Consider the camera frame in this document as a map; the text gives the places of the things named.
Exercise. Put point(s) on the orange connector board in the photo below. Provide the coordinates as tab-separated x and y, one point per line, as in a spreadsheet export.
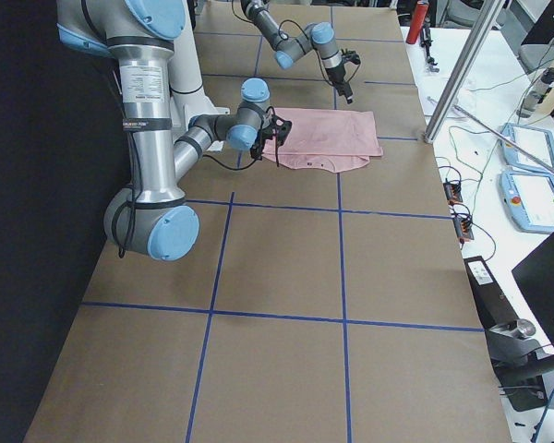
463	227
453	192

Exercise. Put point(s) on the blue teach pendant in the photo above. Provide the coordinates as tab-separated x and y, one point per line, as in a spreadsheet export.
529	200
539	142

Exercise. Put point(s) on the black metal clamp stand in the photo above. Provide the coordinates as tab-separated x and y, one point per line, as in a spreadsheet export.
523	367

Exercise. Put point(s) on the black box with label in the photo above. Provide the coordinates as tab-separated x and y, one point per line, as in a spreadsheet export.
493	307

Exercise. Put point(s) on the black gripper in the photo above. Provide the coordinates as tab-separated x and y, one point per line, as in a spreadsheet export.
337	75
261	141

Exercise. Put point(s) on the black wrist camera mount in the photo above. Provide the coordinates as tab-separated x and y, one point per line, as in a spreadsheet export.
351	56
283	126

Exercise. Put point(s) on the clear water bottle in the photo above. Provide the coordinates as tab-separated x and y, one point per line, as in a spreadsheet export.
537	93

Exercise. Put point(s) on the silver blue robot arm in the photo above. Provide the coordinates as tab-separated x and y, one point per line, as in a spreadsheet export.
169	121
290	43

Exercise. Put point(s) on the near blue teach pendant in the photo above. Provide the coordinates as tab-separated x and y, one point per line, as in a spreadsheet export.
529	200

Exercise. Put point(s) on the black monitor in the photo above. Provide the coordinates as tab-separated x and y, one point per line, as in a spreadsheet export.
534	276

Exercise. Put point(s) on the black tripod stick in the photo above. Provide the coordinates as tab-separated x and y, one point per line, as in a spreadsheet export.
426	43

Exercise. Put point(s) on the far blue teach pendant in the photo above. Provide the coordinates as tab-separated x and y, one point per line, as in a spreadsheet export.
539	142

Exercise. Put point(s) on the red cylinder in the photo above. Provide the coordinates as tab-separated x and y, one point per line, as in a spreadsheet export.
418	18

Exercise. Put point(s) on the orange connector board near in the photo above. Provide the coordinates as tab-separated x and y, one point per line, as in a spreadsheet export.
463	227

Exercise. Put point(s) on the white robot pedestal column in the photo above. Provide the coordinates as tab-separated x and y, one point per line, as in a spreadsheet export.
187	95

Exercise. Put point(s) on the orange connector board far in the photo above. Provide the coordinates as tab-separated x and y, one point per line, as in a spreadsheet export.
453	192

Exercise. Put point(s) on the aluminium frame post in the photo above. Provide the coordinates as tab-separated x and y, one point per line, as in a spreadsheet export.
473	44

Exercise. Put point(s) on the pink Snoopy t-shirt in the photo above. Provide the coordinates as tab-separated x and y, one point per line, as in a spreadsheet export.
335	141

